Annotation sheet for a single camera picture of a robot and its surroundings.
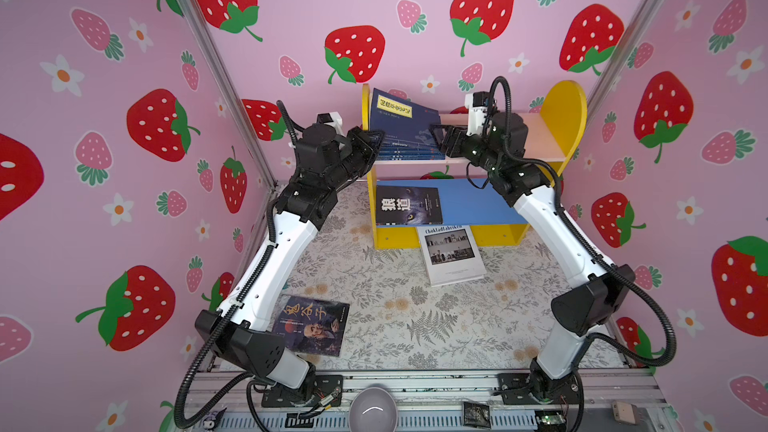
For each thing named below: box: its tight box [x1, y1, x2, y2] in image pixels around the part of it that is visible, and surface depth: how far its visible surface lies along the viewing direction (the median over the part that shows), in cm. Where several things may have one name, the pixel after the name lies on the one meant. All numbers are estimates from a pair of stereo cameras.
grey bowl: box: [349, 387, 398, 432], surface depth 71 cm
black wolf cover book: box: [376, 185, 443, 226], surface depth 95 cm
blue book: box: [377, 146, 445, 161], surface depth 70 cm
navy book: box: [370, 87, 442, 141], surface depth 70 cm
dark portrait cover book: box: [272, 294, 350, 357], surface depth 85 cm
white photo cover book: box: [417, 225, 487, 287], surface depth 97 cm
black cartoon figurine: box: [202, 407, 227, 432], surface depth 69 cm
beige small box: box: [612, 400, 640, 425], surface depth 71 cm
